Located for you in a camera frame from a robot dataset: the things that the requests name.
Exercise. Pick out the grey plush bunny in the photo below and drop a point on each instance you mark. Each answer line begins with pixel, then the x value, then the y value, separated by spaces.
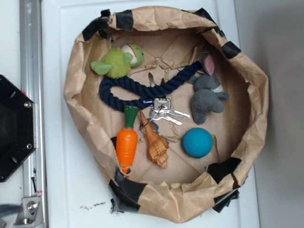
pixel 209 93

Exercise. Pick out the orange plastic carrot toy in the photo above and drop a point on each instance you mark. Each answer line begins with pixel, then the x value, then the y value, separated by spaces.
pixel 126 141

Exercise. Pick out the navy blue rope toy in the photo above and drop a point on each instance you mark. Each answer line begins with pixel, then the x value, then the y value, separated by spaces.
pixel 147 94

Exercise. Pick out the blue dimpled ball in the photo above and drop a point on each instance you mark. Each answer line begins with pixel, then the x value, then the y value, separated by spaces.
pixel 197 142

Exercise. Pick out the aluminium frame rail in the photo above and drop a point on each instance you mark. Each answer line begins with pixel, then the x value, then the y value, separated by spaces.
pixel 34 167

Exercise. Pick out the brown spiral seashell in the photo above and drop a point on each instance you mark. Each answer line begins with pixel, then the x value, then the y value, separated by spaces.
pixel 156 144

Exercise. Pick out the green plush Yoda toy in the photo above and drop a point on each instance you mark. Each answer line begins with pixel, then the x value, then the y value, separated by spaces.
pixel 118 62

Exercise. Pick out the metal corner bracket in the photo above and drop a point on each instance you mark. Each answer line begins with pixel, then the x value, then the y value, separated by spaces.
pixel 31 214

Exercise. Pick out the silver key bunch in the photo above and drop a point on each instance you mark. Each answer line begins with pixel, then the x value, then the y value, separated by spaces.
pixel 161 109

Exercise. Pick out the brown paper bag bin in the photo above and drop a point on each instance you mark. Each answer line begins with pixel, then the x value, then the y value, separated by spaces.
pixel 171 38

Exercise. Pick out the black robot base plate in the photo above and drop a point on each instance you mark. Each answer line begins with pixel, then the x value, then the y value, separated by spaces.
pixel 16 128

